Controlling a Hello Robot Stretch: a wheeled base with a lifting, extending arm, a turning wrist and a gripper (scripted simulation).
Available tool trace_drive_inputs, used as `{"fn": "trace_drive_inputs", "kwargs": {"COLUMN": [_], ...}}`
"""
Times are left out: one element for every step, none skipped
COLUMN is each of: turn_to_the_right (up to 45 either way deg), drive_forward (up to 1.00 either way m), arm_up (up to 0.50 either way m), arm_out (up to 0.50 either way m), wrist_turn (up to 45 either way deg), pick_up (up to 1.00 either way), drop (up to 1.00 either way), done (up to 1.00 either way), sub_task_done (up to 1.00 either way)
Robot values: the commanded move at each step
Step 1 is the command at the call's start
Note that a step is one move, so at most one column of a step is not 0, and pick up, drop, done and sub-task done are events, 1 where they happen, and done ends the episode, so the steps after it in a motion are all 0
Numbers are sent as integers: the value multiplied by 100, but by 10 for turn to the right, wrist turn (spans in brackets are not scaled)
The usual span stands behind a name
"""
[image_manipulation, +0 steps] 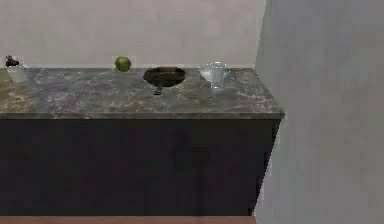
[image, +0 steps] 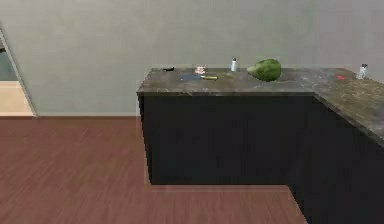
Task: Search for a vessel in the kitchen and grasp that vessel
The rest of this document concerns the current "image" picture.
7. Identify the green lettuce head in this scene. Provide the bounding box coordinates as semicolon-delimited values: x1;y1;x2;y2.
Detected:
246;58;282;83

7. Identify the knife with yellow handle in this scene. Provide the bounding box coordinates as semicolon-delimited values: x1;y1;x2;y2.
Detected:
179;73;219;82

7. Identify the black kitchen counter cabinet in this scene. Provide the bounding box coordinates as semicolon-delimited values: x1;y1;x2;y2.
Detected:
136;67;384;224

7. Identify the clear pepper shaker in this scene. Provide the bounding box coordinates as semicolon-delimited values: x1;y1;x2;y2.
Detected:
356;63;368;80

